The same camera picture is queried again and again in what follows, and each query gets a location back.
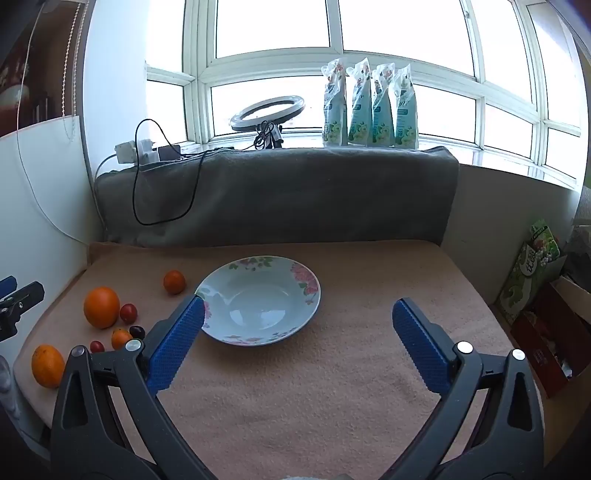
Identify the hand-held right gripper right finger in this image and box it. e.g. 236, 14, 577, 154
392, 298, 546, 480

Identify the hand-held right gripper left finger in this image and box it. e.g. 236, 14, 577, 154
50, 294, 218, 480

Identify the large speckled orange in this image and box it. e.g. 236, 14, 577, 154
31, 344, 66, 389

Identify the large smooth orange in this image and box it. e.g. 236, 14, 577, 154
83, 286, 121, 330

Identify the floral white plate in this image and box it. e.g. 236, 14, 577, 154
194, 256, 322, 347

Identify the white cabinet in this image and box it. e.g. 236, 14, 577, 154
0, 115, 100, 416

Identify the small mandarin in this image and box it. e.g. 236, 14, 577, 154
163, 270, 187, 295

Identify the green carton box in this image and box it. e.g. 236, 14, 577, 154
496, 219, 561, 326

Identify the red cardboard box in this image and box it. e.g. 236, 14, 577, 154
510, 263, 591, 398

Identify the beige blanket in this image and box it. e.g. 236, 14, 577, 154
13, 240, 548, 480

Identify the white power strip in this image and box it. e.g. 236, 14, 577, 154
115, 138, 160, 166

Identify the grey blanket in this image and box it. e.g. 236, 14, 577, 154
93, 146, 461, 250

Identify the wooden shelf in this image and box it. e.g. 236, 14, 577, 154
0, 0, 88, 137

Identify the thin white cable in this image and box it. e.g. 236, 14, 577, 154
15, 0, 89, 244

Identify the long black cable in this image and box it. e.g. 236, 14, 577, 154
132, 119, 259, 226

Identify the black coiled cable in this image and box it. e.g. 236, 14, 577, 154
253, 120, 283, 151

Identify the blind bead cord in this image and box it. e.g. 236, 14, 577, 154
60, 0, 79, 141

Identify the ring light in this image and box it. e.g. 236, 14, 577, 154
229, 93, 304, 149

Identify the white window frame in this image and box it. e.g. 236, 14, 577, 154
145, 0, 583, 190

